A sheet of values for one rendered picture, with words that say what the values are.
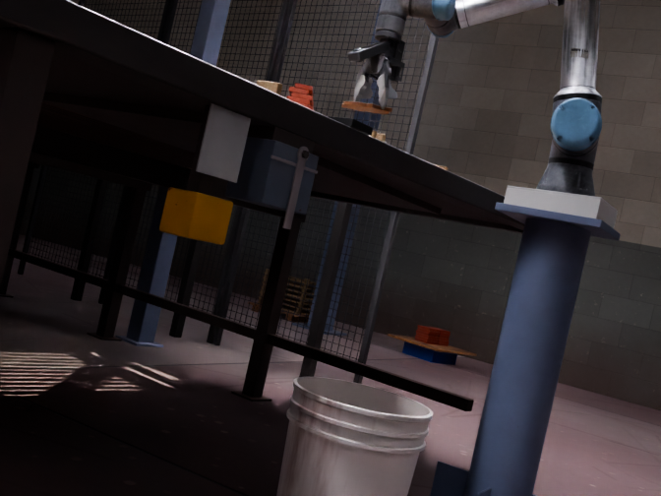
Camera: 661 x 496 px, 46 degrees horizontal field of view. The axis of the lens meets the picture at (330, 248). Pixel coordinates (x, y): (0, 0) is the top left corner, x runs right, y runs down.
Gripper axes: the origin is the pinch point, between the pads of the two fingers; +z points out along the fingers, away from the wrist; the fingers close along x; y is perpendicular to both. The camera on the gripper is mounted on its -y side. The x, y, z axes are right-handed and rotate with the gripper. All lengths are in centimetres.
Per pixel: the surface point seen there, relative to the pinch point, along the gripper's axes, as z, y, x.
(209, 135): 25, -69, -38
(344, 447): 76, -31, -50
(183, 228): 42, -70, -39
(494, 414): 72, 33, -37
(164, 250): 57, 56, 185
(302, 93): -16, 39, 81
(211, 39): -49, 57, 184
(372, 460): 78, -27, -53
